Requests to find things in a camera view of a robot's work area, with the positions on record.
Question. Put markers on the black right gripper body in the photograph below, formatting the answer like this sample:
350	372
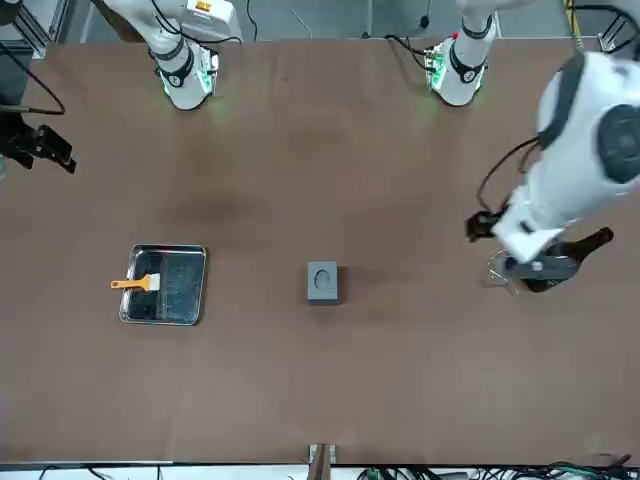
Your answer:
20	142

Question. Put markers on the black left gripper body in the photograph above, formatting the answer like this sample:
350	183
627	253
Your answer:
547	269

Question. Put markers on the grey part base block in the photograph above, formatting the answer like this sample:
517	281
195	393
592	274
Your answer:
322	298

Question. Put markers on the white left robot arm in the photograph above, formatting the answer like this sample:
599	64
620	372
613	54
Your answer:
565	175

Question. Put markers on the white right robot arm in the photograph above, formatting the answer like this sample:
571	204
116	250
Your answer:
182	75

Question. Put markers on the square metal paint tray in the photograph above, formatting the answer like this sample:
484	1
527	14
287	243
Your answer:
180	295

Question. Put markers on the dark brown glass bottle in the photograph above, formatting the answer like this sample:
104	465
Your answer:
595	242

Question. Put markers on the white box with orange label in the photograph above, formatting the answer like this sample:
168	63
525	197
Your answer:
215	20

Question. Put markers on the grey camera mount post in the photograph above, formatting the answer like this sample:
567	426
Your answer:
322	465

